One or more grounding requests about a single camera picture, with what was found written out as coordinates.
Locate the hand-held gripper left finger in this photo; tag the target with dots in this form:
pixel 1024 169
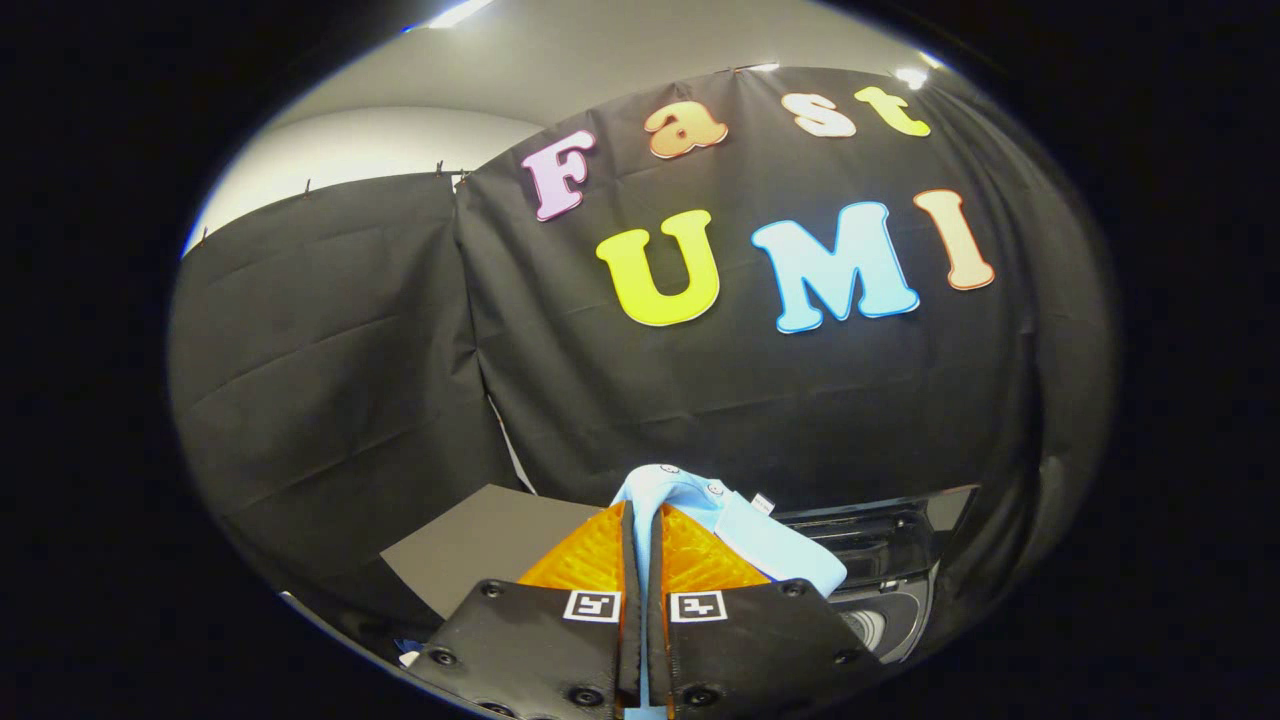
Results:
pixel 629 640

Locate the grey cabinet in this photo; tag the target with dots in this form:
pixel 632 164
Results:
pixel 480 550

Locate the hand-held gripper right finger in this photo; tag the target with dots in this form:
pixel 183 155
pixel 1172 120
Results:
pixel 657 640

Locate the black backdrop cloth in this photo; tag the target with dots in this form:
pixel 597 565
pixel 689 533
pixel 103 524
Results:
pixel 350 350

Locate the light blue polo shirt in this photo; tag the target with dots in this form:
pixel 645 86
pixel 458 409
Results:
pixel 770 550

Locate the small ceiling light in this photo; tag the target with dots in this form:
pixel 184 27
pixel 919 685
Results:
pixel 911 78

